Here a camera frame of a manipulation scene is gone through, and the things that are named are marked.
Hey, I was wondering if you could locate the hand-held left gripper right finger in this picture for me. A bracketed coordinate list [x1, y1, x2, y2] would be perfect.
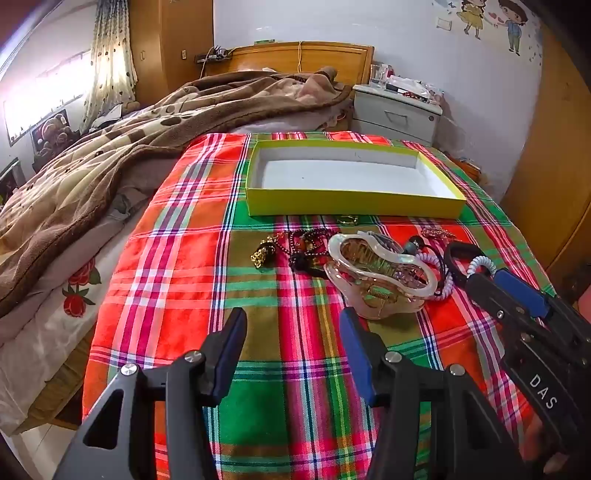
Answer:
[339, 308, 532, 480]

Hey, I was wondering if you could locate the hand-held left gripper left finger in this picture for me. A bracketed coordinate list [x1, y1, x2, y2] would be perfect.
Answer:
[54, 307, 249, 480]

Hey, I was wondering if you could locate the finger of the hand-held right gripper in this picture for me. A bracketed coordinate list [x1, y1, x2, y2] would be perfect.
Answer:
[494, 268, 563, 325]
[464, 271, 533, 343]

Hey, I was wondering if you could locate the black wrist band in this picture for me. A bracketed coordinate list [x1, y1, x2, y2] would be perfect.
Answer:
[444, 242, 490, 288]

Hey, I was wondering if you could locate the pale coil hair tie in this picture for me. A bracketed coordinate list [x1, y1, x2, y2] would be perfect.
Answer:
[413, 249, 495, 302]

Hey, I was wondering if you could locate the transparent pink hair claw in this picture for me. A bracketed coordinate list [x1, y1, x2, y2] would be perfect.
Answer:
[324, 232, 441, 320]

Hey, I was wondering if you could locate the black cord bead necklace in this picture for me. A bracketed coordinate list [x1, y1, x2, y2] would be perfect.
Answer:
[399, 234, 455, 289]

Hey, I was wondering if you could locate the gold pendant charm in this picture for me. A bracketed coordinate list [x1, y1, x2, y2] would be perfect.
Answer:
[250, 234, 279, 271]

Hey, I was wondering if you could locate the dark beaded necklace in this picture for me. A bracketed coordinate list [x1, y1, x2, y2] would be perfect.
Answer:
[274, 226, 332, 278]

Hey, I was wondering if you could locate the yellow-green cardboard box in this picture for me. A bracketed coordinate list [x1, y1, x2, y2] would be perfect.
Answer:
[245, 140, 468, 219]

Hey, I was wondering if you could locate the person's right hand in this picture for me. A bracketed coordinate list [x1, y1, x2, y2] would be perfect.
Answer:
[521, 406, 571, 469]

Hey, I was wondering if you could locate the plaid cloth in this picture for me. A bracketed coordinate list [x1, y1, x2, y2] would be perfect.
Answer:
[82, 131, 557, 480]

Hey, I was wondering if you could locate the rhinestone hair clip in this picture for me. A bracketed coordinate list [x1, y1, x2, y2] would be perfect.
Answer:
[419, 225, 457, 241]

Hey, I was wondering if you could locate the orange box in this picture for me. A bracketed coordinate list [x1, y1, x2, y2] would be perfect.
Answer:
[455, 157, 482, 184]

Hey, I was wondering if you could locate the wooden wardrobe door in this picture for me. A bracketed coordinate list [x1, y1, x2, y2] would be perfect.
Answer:
[501, 18, 591, 283]

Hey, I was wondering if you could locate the floral bedsheet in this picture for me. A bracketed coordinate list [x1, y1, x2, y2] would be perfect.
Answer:
[0, 217, 145, 435]

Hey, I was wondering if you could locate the grey nightstand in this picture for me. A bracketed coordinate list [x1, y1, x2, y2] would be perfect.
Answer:
[352, 84, 444, 148]

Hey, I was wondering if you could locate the brown spotted blanket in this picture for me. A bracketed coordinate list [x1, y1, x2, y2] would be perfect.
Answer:
[0, 66, 354, 320]

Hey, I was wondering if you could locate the nightstand clutter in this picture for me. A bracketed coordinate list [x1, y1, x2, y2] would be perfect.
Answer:
[385, 74, 445, 105]

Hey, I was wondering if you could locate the clear glass cup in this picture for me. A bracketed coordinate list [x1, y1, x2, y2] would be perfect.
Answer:
[369, 64, 393, 89]

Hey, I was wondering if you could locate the teddy bear picture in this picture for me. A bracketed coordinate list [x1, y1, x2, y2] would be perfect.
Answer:
[30, 110, 75, 163]

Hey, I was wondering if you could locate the wooden headboard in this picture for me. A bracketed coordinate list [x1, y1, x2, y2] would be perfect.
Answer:
[203, 41, 376, 87]

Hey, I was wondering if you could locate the power strip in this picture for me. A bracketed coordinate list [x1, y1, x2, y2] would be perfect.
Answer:
[196, 47, 232, 64]

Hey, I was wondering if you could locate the dotted curtain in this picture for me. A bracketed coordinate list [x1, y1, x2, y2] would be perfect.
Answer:
[83, 0, 138, 132]

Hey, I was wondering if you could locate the tall wooden cabinet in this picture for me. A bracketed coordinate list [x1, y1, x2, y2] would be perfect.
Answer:
[128, 0, 215, 107]

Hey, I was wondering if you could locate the cartoon wall sticker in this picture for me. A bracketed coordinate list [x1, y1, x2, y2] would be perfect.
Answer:
[436, 0, 543, 58]

